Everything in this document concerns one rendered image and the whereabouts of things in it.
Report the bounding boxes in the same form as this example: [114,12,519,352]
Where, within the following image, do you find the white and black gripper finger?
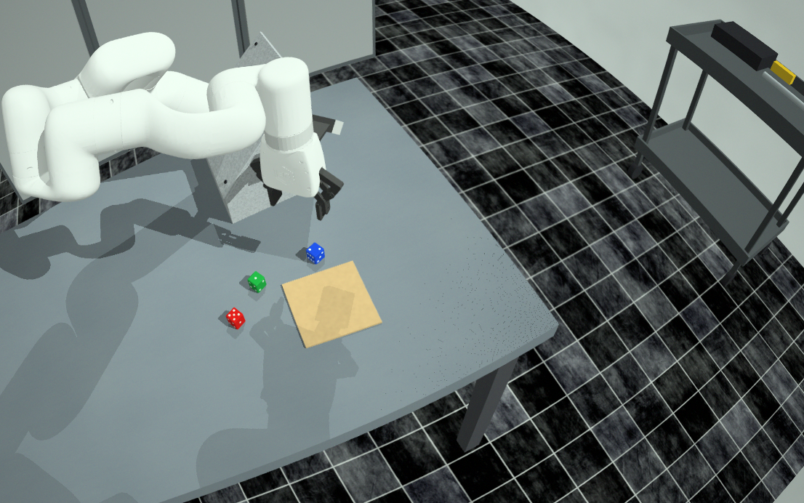
[314,167,344,221]
[250,158,282,206]

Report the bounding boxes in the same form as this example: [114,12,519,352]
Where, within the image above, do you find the blue die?
[306,243,325,265]

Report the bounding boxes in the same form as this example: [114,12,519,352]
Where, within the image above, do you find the green die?
[248,271,266,293]

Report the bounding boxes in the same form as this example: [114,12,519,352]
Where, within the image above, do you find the tan flat mat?
[282,261,382,348]

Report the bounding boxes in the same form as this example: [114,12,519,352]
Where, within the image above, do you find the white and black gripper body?
[260,132,326,198]

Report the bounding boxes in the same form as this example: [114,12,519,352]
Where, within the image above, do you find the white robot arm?
[1,32,344,202]

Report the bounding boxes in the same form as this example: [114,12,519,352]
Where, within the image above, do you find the red die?
[226,308,245,329]

